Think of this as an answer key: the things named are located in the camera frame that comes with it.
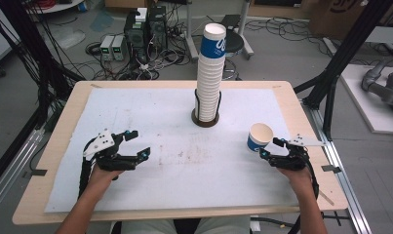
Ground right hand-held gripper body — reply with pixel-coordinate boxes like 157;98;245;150
267;133;328;173

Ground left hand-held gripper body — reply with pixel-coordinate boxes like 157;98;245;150
82;128;140;173

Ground blue and white paper cup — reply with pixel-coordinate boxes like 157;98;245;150
247;122;275;153

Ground black wire cup holder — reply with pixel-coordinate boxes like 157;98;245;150
190;89;223;129

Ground stack of paper cups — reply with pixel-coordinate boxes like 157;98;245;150
196;22;227;123

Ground person's right hand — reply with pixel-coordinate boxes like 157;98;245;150
276;165;313;192

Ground person's left hand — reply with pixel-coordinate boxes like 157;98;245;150
89;163;124;190

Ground white foam mat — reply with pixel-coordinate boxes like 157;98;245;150
44;87;299;215

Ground person's legs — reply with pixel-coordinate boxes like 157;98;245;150
110;215;252;234

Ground grey bench power supply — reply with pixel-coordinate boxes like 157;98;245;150
111;34;128;62
99;34;116;62

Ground wooden table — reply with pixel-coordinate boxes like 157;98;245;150
12;80;350;226

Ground white floor platform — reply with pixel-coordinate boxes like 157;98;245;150
339;63;393;136

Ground black computer tower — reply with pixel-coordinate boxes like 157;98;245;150
123;11;150;63
148;4;169;52

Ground black round stool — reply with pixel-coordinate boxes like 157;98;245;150
224;30;246;55

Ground small white box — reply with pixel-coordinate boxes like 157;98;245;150
135;7;149;23

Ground black flat device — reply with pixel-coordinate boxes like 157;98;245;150
217;14;243;31

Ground cardboard box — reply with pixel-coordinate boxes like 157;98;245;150
308;0;393;41

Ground white round table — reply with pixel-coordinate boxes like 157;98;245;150
24;0;85;15

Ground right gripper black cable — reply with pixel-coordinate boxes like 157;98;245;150
288;160;321;234

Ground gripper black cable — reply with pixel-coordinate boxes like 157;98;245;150
288;160;321;234
77;150;95;200

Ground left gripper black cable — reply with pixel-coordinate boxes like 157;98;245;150
77;150;95;200

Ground aluminium rail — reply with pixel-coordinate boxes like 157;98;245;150
0;127;46;218
301;99;374;234

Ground black cable under table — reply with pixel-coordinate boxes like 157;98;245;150
249;215;299;230

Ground floor cable tangle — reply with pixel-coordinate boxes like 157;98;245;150
76;30;198;82

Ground black metal frame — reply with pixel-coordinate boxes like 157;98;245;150
0;0;85;193
294;0;393;141

